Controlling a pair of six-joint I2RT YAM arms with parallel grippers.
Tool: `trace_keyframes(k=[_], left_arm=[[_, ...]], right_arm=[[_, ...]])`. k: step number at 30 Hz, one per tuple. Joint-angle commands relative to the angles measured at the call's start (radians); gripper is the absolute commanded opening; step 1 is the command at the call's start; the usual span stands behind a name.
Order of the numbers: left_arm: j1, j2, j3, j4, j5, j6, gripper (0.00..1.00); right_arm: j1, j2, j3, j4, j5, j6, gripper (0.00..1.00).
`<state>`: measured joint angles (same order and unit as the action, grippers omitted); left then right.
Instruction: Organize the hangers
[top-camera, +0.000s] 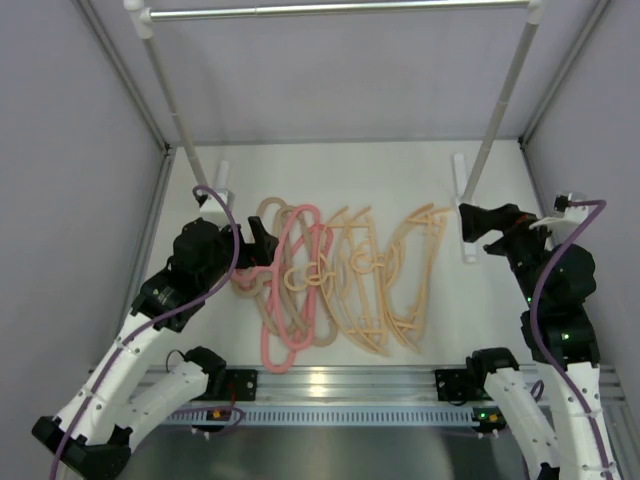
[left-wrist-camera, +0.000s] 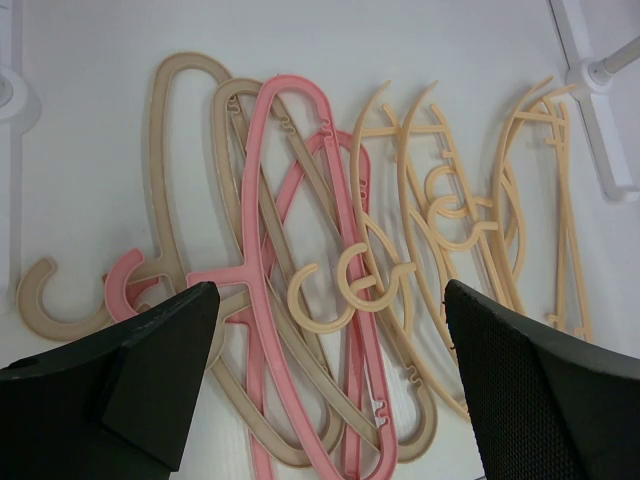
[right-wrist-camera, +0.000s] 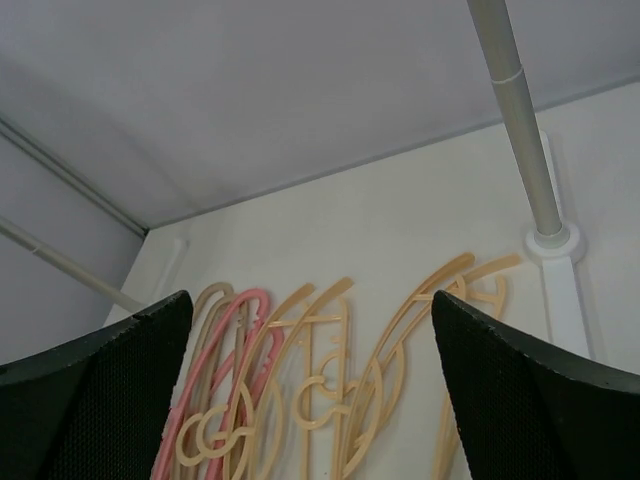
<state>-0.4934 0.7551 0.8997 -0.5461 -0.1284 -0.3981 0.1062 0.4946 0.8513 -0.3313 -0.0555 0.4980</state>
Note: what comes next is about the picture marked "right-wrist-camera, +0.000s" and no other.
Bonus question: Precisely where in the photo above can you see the cream hanger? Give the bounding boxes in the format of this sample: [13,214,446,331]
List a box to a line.
[291,297,353,479]
[349,253,522,480]
[194,277,353,479]
[331,252,476,479]

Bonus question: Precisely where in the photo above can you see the white left rack foot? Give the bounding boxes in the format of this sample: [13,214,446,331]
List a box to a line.
[151,238,189,301]

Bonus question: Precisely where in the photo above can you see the white rack foot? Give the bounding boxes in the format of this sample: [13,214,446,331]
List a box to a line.
[151,238,189,301]
[524,131,592,359]

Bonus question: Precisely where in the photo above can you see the white right rack foot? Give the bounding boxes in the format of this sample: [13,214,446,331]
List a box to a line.
[524,131,592,359]

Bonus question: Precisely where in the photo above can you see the beige outer thick hanger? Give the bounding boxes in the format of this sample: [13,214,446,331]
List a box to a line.
[171,282,236,417]

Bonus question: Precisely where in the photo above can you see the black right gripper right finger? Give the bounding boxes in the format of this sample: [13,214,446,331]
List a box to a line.
[432,291,639,479]

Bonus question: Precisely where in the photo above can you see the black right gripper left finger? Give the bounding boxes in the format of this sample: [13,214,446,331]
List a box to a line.
[1,291,193,479]

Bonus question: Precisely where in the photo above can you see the grey right rack pole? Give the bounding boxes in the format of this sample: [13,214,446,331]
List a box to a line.
[468,0,563,243]

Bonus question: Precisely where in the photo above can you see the pink upper thick hanger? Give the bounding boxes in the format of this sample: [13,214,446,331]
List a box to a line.
[151,288,284,479]

